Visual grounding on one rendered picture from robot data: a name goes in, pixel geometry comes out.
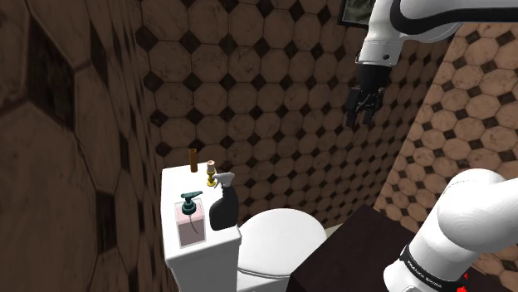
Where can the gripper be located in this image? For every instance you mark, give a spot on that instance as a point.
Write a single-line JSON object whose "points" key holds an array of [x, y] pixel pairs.
{"points": [[370, 81]]}

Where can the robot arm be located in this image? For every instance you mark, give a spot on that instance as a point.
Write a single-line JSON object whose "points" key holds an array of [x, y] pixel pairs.
{"points": [[465, 218]]}

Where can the white toilet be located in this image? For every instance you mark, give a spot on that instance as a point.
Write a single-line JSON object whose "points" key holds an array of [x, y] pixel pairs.
{"points": [[279, 242]]}

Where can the candle on brass holder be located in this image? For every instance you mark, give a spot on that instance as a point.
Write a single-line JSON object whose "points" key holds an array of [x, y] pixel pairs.
{"points": [[211, 172]]}

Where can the black spray bottle grey trigger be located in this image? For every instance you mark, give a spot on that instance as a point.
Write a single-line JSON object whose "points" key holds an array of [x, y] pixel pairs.
{"points": [[224, 208]]}

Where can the brown cylinder tube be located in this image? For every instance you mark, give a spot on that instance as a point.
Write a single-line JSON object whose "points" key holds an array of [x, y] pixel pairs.
{"points": [[193, 159]]}

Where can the pink soap dispenser teal pump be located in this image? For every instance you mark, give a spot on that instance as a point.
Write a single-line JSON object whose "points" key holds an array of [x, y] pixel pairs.
{"points": [[190, 224]]}

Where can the framed wall picture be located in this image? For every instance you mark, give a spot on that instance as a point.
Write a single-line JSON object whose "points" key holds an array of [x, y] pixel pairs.
{"points": [[355, 12]]}

